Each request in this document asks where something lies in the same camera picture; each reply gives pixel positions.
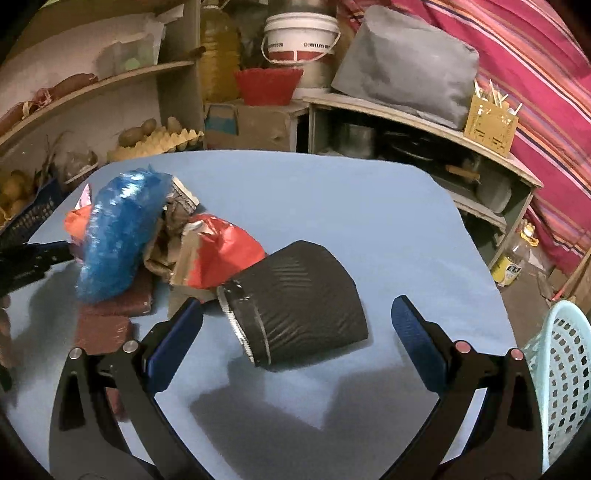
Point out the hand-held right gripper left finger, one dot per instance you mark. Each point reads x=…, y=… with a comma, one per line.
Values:
x=175, y=341

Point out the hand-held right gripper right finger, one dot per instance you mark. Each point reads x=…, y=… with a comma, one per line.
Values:
x=415, y=346

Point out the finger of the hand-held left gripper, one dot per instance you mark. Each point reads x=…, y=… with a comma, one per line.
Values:
x=44, y=253
x=25, y=277

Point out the blue plastic bag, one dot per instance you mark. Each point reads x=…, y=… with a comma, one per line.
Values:
x=115, y=235

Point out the light blue plastic basket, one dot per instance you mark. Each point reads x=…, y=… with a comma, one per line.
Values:
x=568, y=369

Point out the person's left hand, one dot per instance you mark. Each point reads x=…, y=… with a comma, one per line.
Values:
x=3, y=332

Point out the blue plastic crate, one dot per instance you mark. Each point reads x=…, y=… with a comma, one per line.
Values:
x=32, y=212

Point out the brown cardboard piece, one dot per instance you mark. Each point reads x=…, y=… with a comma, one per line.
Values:
x=184, y=258

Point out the crumpled brown paper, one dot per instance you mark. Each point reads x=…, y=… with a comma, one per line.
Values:
x=159, y=258

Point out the clear plastic bag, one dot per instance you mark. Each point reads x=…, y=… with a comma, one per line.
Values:
x=78, y=168

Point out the small oil bottle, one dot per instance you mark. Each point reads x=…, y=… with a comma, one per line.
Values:
x=512, y=263

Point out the printed grey packet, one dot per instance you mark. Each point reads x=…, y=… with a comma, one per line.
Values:
x=182, y=194

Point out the large brown potato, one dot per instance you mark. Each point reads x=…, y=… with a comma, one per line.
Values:
x=136, y=133

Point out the yellow egg tray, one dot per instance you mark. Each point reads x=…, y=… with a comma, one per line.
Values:
x=152, y=145

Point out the red-brown sausage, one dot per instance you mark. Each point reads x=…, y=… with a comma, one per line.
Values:
x=71, y=85

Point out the wooden shelf unit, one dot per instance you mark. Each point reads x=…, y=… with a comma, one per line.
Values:
x=115, y=76

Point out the black pan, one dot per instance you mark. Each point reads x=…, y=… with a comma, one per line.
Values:
x=411, y=147

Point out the metal pot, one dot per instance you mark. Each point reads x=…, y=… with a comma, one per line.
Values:
x=358, y=141

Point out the white plastic bag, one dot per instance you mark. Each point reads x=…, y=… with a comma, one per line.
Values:
x=129, y=46

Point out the wooden cabinet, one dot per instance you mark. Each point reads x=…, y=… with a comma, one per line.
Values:
x=415, y=121

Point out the yellow cutlery holder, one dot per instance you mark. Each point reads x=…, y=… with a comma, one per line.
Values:
x=489, y=129

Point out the brown cardboard box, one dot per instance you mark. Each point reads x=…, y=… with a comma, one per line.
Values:
x=258, y=124

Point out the large cooking oil bottle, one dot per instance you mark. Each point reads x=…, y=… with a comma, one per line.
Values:
x=219, y=60

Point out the red plastic basket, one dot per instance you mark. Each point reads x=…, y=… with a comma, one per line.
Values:
x=268, y=87

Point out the grey fabric cover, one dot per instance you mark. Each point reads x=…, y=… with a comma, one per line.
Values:
x=406, y=69

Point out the red striped blanket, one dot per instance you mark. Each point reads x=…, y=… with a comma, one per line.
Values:
x=531, y=69

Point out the white plastic bucket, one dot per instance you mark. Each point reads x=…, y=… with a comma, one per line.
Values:
x=300, y=37

